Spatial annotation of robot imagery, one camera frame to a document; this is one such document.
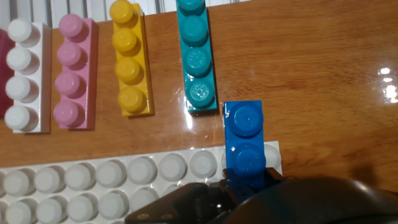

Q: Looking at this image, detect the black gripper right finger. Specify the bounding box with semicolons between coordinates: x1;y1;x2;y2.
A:
263;167;285;188

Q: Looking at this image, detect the white studded baseplate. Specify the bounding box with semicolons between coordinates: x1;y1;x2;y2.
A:
0;140;284;224

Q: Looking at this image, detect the glossy wooden board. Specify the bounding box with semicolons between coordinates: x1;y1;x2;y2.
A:
0;0;398;194

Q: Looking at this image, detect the white four-stud Mega Blok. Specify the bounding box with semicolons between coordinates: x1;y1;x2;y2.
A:
4;18;52;134

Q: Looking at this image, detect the teal four-stud Mega Blok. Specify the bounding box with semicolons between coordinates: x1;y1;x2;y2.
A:
175;0;220;116

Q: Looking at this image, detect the magenta Mega Blok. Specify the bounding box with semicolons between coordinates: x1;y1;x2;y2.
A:
0;28;16;118

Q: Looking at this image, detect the pink four-stud Mega Blok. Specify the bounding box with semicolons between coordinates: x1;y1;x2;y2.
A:
52;13;100;131

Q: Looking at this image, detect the yellow four-stud Mega Blok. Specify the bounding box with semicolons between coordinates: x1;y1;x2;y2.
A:
108;0;155;118

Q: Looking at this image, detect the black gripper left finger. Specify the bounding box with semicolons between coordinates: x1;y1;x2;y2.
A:
124;169;241;224

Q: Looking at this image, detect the blue long Mega Blok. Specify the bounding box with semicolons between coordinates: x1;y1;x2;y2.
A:
223;100;267;200

